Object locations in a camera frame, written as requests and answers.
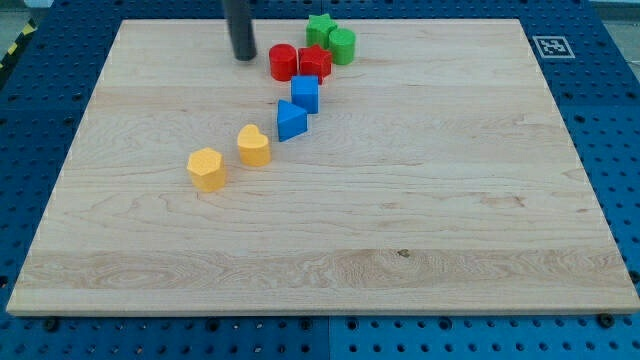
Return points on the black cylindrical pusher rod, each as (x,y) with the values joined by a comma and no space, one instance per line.
(239,22)

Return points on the yellow hexagon block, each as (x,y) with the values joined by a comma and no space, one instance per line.
(207,169)

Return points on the green star block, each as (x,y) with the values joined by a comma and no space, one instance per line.
(318,30)

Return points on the white fiducial marker tag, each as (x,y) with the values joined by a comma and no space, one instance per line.
(553,47)

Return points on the blue triangle block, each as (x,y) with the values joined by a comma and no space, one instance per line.
(291,120)

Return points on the red star block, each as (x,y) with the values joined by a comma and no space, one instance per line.
(315,60)

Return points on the green cylinder block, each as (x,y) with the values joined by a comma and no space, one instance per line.
(342,42)

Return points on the blue cube block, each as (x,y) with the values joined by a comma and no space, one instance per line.
(305,92)

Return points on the yellow heart block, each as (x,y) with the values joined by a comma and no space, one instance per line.
(253,146)

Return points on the wooden board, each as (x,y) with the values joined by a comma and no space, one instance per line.
(437,178)

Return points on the red cylinder block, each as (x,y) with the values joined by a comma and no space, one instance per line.
(283,62)

